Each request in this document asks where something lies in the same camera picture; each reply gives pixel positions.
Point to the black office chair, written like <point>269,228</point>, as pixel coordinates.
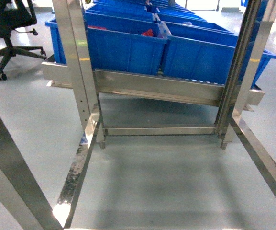
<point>10,20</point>

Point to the stainless steel table frame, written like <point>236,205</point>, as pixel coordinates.
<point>144,182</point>

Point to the stainless steel roller rack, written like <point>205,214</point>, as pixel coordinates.
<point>231,99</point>

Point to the large blue plastic crate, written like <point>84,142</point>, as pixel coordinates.
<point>197,53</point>

